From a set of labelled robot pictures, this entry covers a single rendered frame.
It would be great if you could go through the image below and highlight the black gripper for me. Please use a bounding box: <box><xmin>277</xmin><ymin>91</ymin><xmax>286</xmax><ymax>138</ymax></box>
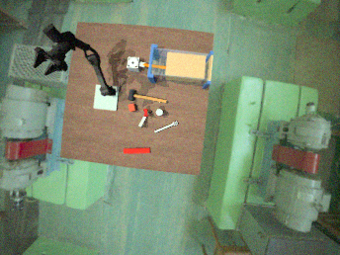
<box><xmin>34</xmin><ymin>45</ymin><xmax>68</xmax><ymax>75</ymax></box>

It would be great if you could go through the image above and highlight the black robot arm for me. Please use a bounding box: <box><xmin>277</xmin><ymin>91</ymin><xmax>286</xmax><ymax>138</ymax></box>
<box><xmin>42</xmin><ymin>24</ymin><xmax>116</xmax><ymax>97</ymax></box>

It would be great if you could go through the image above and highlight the grey cylinder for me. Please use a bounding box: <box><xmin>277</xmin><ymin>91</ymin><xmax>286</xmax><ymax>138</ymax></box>
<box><xmin>156</xmin><ymin>109</ymin><xmax>163</xmax><ymax>116</ymax></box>

